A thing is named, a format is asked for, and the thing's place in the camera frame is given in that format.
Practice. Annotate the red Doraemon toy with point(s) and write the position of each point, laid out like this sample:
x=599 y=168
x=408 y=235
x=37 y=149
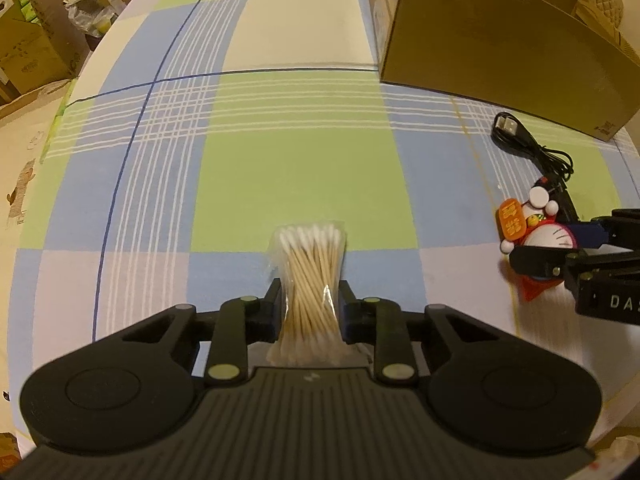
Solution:
x=527 y=224

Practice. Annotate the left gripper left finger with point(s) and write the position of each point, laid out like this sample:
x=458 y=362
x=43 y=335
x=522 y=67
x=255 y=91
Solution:
x=239 y=323

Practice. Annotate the checkered table cloth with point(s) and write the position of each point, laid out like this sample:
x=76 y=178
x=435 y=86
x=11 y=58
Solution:
x=197 y=127

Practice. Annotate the cotton swabs pack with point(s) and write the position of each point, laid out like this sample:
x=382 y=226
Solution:
x=308 y=259

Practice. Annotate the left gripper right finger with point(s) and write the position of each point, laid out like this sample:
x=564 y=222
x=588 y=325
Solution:
x=379 y=323

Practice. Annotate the brown cardboard box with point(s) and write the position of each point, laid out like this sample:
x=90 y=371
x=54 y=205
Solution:
x=561 y=60

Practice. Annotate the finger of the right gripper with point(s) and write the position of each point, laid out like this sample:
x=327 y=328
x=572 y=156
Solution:
x=546 y=263
x=614 y=232

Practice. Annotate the cardboard boxes pile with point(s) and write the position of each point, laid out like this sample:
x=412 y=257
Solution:
x=44 y=41

